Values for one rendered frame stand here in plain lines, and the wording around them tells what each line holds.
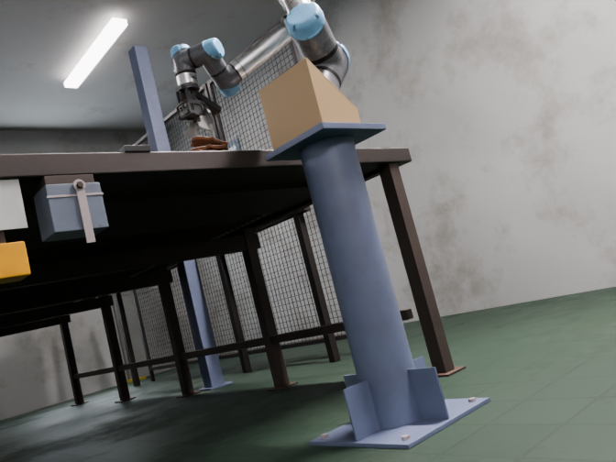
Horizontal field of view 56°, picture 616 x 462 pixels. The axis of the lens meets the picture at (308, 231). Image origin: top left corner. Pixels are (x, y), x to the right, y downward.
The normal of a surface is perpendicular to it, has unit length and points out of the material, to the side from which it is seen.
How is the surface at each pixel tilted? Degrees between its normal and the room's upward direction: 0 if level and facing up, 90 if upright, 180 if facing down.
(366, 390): 90
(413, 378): 90
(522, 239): 90
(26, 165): 90
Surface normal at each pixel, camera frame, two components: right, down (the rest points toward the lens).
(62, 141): 0.63, -0.25
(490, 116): -0.73, 0.11
